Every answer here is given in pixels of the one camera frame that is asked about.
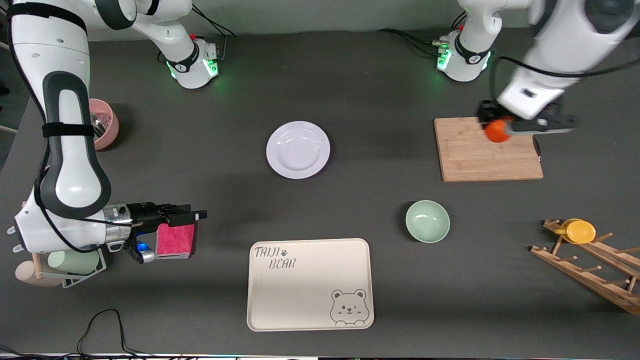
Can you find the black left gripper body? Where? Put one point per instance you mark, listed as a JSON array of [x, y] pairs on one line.
[[486, 110]]

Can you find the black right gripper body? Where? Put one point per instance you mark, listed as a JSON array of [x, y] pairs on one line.
[[145, 212]]

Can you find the orange fruit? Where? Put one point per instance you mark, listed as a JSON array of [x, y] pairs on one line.
[[495, 133]]

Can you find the white round plate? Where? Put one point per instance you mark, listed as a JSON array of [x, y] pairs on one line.
[[298, 150]]

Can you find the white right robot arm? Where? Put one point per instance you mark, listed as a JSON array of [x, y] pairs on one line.
[[60, 50]]

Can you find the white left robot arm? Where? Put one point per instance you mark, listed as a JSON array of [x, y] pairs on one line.
[[565, 40]]

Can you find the pink folded cloth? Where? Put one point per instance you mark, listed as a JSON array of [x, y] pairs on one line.
[[175, 242]]

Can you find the bamboo cutting board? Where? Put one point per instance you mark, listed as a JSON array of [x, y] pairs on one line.
[[480, 160]]

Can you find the green cup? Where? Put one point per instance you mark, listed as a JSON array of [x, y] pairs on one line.
[[75, 262]]

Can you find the pink bowl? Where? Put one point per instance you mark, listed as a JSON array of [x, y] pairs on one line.
[[111, 125]]

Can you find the metal scoop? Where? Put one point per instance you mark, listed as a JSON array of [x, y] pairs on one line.
[[98, 125]]

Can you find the mint green bowl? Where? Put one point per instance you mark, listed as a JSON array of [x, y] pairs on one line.
[[427, 221]]

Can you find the cream bear print tray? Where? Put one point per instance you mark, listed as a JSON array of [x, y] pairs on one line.
[[300, 295]]

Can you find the beige cup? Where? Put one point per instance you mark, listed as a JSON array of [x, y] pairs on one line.
[[27, 275]]

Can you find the yellow mug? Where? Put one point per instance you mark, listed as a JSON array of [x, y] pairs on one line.
[[580, 231]]

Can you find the wooden mug rack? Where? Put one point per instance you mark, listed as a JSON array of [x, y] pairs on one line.
[[580, 272]]

